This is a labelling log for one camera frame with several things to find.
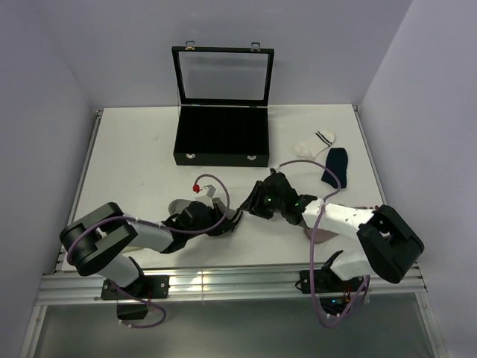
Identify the white sock with dark stripes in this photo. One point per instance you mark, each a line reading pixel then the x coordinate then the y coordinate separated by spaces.
pixel 319 142

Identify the navy blue sock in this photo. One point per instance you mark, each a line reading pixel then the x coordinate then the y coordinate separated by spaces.
pixel 336 168

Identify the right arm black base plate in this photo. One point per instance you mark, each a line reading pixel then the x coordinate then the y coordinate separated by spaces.
pixel 309 281

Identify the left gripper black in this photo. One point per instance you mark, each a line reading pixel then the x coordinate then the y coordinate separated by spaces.
pixel 223 228

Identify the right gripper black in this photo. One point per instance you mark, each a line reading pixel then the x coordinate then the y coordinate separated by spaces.
pixel 253 202

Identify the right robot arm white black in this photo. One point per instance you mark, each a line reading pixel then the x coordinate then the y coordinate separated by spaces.
pixel 388 246

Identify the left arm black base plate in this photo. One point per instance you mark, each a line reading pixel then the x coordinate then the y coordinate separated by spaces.
pixel 145 287

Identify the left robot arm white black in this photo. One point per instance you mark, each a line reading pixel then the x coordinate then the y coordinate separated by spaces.
pixel 95 242

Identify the grey sock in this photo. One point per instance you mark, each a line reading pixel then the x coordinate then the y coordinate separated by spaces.
pixel 177 206

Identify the black display case with glass lid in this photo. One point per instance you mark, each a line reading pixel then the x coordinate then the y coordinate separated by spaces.
pixel 223 105

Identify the mauve sock with red stripes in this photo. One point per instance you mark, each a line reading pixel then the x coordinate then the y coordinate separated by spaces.
pixel 324 235

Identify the aluminium rail frame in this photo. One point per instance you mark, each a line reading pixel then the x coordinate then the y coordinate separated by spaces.
pixel 230 285

